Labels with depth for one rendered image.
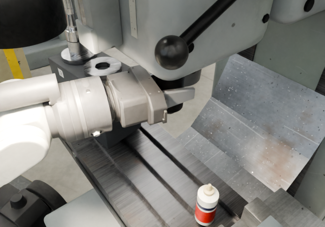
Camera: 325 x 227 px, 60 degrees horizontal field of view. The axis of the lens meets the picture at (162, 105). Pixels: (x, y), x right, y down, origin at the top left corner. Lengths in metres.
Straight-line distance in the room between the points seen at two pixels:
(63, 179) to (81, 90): 1.59
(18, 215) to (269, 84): 0.91
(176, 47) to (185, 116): 2.07
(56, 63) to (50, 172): 1.35
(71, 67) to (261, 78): 0.49
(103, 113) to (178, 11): 0.19
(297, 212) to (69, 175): 1.59
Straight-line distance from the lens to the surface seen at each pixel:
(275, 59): 0.78
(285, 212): 0.59
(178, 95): 0.44
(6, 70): 2.27
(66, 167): 2.03
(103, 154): 0.76
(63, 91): 0.40
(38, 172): 2.07
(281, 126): 0.77
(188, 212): 0.65
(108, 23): 0.33
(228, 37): 0.35
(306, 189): 0.93
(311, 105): 0.75
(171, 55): 0.23
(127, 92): 0.41
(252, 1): 0.36
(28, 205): 1.14
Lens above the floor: 1.49
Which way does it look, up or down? 38 degrees down
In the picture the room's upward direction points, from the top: straight up
